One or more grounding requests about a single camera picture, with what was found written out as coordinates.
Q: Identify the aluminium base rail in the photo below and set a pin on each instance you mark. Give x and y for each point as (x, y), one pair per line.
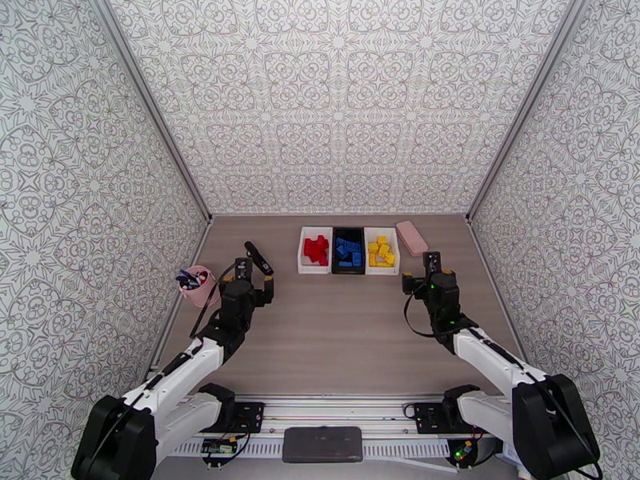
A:
(340, 408)

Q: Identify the pink case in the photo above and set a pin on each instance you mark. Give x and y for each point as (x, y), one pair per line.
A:
(411, 238)

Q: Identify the white pen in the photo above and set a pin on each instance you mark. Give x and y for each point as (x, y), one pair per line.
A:
(201, 278)

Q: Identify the black plastic bin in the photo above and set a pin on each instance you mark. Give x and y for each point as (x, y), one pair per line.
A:
(348, 270)

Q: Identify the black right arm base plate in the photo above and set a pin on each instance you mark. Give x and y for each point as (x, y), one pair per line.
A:
(430, 418)

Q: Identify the white plastic bin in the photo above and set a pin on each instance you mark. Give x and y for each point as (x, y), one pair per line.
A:
(301, 266)
(382, 270)

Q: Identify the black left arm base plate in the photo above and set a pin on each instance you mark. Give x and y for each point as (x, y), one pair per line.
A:
(247, 417)

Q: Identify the aluminium table side rail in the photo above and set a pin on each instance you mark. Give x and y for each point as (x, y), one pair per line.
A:
(479, 243)
(200, 243)

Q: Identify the small circuit board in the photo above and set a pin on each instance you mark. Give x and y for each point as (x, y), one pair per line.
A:
(462, 452)
(218, 448)

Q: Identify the dark grey pad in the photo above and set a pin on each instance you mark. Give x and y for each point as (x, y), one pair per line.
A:
(322, 444)

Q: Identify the pink pen cup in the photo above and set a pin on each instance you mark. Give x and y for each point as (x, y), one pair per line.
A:
(205, 293)

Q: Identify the aluminium frame post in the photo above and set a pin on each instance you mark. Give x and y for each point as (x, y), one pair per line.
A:
(150, 103)
(525, 103)

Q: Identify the blue pen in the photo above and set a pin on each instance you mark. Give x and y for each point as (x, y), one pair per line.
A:
(184, 278)

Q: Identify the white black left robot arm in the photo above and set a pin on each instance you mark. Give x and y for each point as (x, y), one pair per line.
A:
(175, 373)

